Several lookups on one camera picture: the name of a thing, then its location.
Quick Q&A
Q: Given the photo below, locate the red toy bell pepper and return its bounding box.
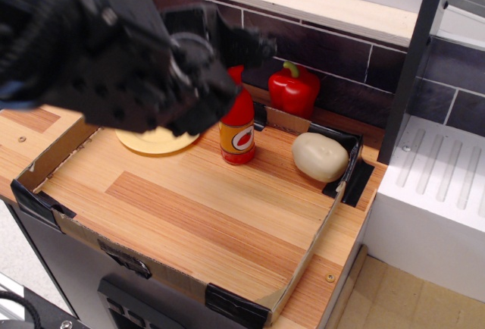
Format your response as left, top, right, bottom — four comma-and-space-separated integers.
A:
268, 61, 321, 119

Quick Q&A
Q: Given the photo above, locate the black vertical post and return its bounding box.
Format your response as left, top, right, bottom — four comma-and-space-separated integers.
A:
377, 0, 448, 165

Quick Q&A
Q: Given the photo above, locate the yellow plastic plate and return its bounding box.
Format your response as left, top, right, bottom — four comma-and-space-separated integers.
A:
115, 127, 200, 155

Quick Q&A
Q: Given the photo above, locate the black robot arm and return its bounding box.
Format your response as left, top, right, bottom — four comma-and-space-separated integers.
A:
1, 0, 277, 136

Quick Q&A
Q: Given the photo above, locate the red hot sauce bottle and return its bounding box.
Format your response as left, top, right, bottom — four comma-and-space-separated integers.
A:
219, 65, 255, 165

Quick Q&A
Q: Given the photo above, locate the light wooden shelf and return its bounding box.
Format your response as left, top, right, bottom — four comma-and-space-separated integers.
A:
231, 0, 418, 47

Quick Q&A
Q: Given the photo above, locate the white sink drainboard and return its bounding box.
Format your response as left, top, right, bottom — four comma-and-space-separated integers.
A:
364, 117, 484, 301

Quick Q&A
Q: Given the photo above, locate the cardboard fence with black tape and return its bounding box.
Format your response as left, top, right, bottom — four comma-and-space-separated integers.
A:
11, 105, 376, 328

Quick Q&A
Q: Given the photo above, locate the beige toy potato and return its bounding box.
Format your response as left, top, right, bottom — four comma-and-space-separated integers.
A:
292, 132, 349, 183

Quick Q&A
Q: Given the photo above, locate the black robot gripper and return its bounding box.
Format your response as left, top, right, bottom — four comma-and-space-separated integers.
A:
161, 4, 277, 136

